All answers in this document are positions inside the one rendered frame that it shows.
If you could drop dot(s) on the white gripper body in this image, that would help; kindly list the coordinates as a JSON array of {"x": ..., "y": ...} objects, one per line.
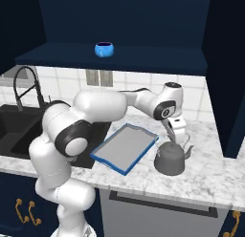
[{"x": 179, "y": 132}]

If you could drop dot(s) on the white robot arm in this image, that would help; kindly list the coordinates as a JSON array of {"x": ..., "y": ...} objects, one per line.
[{"x": 95, "y": 107}]

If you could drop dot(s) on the grey kettle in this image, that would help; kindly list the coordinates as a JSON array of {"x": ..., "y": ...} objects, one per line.
[{"x": 169, "y": 159}]

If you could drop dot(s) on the blue rimmed grey tray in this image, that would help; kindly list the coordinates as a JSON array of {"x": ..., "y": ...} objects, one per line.
[{"x": 126, "y": 148}]

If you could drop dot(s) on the dark blue cabinet door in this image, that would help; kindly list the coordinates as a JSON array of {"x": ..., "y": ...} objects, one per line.
[
  {"x": 19, "y": 27},
  {"x": 225, "y": 72}
]

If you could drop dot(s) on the blue mug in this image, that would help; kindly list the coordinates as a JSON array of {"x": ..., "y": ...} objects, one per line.
[{"x": 104, "y": 50}]

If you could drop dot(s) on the dark blue cupboard door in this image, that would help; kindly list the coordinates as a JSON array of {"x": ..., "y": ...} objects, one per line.
[
  {"x": 8, "y": 205},
  {"x": 46, "y": 215},
  {"x": 228, "y": 226}
]

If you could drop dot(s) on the black spring tap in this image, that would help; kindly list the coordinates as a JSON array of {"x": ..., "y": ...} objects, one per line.
[{"x": 39, "y": 91}]

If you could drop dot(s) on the black sink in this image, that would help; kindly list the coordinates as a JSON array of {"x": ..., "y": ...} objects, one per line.
[{"x": 19, "y": 132}]

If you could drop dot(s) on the grey wall outlet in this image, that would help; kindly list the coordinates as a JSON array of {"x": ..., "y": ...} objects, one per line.
[
  {"x": 106, "y": 78},
  {"x": 92, "y": 77}
]

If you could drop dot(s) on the dark blue wall cabinet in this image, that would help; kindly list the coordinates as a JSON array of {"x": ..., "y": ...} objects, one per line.
[{"x": 127, "y": 30}]

